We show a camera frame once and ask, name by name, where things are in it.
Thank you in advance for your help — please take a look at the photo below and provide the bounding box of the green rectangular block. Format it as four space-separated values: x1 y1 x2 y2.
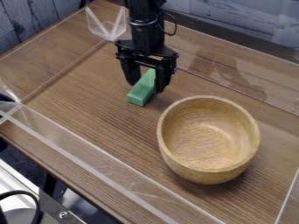
126 69 154 107

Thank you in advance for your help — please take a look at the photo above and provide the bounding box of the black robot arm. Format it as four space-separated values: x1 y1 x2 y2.
114 0 178 93

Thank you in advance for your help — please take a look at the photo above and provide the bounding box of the clear acrylic front barrier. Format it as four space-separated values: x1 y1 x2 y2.
0 84 224 224

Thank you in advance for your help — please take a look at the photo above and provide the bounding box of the black table leg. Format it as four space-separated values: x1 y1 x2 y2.
42 174 57 196

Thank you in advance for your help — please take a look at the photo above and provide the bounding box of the clear acrylic corner bracket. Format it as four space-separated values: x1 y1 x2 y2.
84 7 126 42

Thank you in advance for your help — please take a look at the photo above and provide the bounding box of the black cable loop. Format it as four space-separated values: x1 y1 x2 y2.
0 190 44 224

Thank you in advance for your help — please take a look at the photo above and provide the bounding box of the metal bracket with screw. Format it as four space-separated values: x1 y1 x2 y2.
38 191 86 224

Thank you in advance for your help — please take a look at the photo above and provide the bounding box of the brown wooden bowl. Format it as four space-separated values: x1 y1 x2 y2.
156 95 260 185

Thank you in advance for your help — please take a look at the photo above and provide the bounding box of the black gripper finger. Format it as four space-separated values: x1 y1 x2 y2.
118 55 141 86
153 59 174 93

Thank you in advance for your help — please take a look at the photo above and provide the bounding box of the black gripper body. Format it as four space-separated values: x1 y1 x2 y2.
114 18 180 73

